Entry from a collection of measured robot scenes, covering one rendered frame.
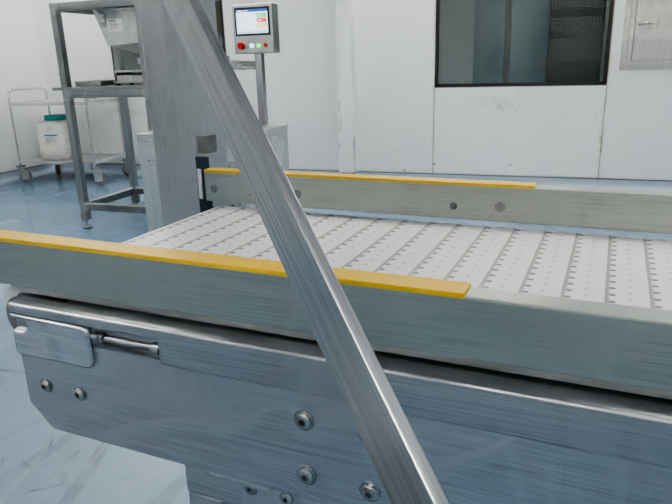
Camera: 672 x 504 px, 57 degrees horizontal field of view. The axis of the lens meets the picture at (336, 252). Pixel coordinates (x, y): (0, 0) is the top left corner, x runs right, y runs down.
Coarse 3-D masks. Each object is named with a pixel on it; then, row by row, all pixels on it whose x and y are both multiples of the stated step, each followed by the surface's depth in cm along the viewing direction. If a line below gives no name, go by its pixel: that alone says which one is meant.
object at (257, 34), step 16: (240, 16) 323; (256, 16) 320; (272, 16) 318; (240, 32) 325; (256, 32) 322; (272, 32) 320; (240, 48) 326; (256, 48) 325; (272, 48) 323; (256, 64) 332; (256, 80) 335
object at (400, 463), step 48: (192, 0) 30; (192, 48) 31; (240, 96) 27; (240, 144) 27; (288, 192) 25; (288, 240) 25; (336, 288) 23; (336, 336) 22; (384, 384) 21; (384, 432) 21; (384, 480) 21; (432, 480) 19
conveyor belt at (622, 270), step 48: (144, 240) 54; (192, 240) 53; (240, 240) 53; (336, 240) 52; (384, 240) 52; (432, 240) 51; (480, 240) 51; (528, 240) 50; (576, 240) 50; (624, 240) 50; (528, 288) 40; (576, 288) 40; (624, 288) 39; (624, 384) 29
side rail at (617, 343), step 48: (48, 288) 41; (96, 288) 39; (144, 288) 37; (192, 288) 36; (240, 288) 34; (288, 288) 33; (480, 288) 30; (384, 336) 31; (432, 336) 30; (480, 336) 29; (528, 336) 28; (576, 336) 27; (624, 336) 27
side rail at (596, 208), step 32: (224, 192) 66; (320, 192) 61; (352, 192) 60; (384, 192) 58; (416, 192) 57; (448, 192) 56; (480, 192) 55; (512, 192) 53; (544, 192) 52; (576, 192) 51; (608, 192) 50; (640, 192) 50; (544, 224) 53; (576, 224) 52; (608, 224) 51; (640, 224) 50
